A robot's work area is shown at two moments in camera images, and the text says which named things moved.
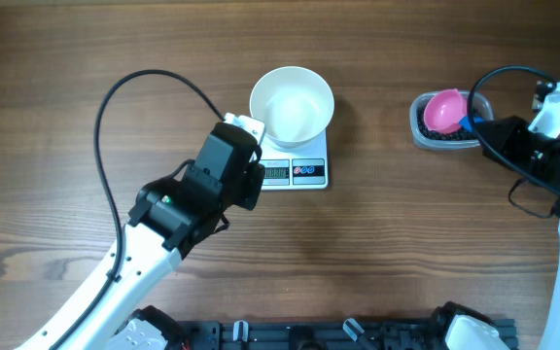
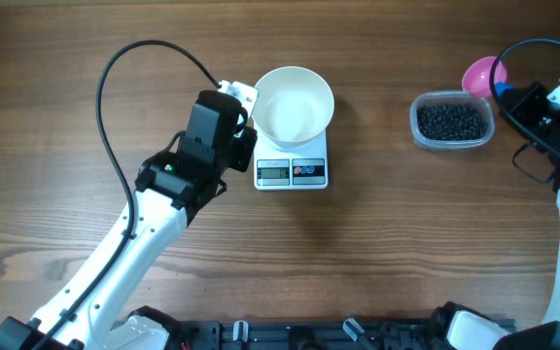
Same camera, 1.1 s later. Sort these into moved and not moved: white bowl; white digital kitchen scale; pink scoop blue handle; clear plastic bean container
Moved: pink scoop blue handle
Not moved: clear plastic bean container; white digital kitchen scale; white bowl
